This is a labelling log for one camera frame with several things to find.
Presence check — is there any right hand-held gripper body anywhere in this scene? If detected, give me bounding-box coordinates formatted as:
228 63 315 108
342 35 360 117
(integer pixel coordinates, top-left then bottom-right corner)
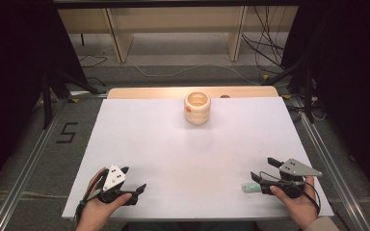
259 158 324 199

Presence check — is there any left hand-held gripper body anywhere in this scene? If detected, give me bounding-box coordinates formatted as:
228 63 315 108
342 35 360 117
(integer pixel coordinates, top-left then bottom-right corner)
97 164 139 206

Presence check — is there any small white green tube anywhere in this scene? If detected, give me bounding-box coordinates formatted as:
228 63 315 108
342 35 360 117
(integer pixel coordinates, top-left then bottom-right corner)
241 182 263 194

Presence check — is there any person's left hand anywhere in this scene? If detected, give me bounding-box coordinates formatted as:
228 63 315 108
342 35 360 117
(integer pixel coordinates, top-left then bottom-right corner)
75 167 133 231

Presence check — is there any person's right hand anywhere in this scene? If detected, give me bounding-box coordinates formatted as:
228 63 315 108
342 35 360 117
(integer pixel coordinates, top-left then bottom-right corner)
269 176 320 230

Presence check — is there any black metal stand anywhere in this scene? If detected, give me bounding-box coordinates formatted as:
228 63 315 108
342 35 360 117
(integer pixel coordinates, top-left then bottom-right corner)
262 59 316 125
40 68 101 130

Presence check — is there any light wooden table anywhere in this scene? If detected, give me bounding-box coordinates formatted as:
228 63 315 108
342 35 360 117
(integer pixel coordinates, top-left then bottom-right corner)
107 85 280 100

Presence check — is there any cream ribbed round holder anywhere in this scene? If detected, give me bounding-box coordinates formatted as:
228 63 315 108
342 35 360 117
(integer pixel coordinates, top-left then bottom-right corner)
183 91 212 126

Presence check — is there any black curtain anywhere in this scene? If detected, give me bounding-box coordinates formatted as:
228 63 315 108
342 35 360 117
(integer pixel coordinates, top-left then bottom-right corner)
280 0 370 213
0 0 89 206

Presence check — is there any beige wooden bench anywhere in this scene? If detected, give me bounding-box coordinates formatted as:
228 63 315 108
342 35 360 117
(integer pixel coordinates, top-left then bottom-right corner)
57 5 301 64

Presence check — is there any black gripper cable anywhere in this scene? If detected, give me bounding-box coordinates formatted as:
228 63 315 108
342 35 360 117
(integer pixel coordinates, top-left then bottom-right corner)
258 170 322 217
74 199 89 224

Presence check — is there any aluminium floor rail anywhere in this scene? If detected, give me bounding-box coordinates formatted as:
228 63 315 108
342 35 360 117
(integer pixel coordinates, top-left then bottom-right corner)
291 95 370 231
0 99 66 231

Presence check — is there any thin black floor cable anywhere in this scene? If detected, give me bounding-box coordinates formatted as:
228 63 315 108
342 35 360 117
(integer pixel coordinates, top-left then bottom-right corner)
77 54 109 68

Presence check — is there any white floor cable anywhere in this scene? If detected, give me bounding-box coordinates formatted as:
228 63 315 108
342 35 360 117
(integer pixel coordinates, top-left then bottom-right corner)
130 63 262 87

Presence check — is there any bundle of black cables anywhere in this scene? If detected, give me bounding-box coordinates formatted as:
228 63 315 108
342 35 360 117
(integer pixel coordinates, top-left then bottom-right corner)
240 5 286 69

